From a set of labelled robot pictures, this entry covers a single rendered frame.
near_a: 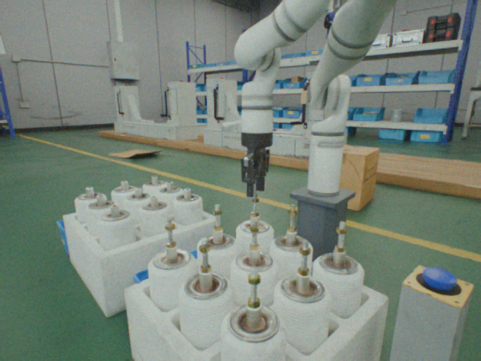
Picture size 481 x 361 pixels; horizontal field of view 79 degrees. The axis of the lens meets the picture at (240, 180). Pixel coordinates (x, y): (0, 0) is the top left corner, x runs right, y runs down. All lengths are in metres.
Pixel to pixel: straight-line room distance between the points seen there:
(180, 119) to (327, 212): 3.16
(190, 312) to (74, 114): 6.67
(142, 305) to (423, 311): 0.48
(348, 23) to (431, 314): 0.49
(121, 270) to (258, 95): 0.57
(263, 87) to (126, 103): 4.45
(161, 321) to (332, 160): 0.57
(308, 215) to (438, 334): 0.48
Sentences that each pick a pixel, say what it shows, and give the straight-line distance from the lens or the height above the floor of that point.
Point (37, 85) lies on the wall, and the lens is 6.89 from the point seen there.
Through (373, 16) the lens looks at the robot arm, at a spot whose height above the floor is 0.70.
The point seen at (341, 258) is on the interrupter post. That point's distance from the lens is 0.61.
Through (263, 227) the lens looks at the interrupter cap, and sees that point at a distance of 0.75.
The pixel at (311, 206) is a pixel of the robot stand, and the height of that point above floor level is 0.27.
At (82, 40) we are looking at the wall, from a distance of 7.28.
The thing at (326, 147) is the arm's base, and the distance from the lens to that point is 0.83.
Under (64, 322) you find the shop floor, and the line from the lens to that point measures 0.97.
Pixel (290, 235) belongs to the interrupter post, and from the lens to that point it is 0.67.
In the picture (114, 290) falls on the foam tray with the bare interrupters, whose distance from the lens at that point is 0.90.
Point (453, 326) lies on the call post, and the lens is 0.50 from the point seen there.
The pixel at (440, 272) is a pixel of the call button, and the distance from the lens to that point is 0.51.
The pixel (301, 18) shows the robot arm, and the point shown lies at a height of 0.70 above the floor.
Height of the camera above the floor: 0.56
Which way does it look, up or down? 15 degrees down
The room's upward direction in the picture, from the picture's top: straight up
